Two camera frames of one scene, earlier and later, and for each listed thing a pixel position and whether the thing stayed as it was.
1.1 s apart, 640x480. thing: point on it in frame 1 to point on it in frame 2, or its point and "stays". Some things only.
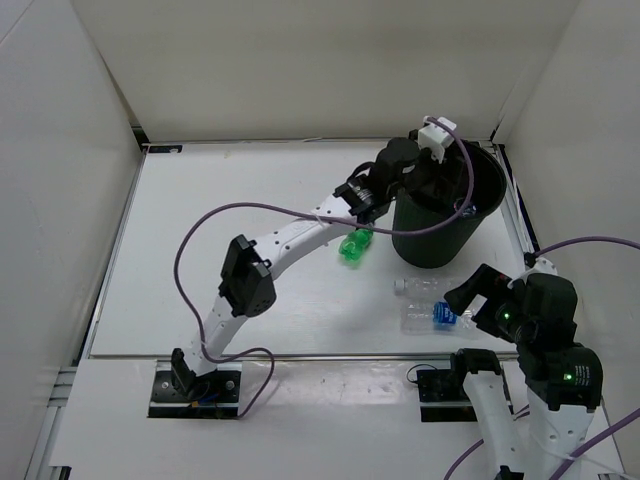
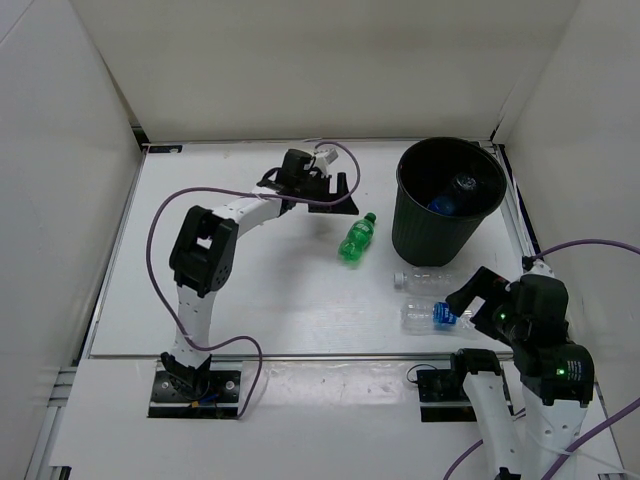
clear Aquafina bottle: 422,316 stays
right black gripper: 488,282 stays
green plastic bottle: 354,245 stays
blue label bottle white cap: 469,210 to 445,204
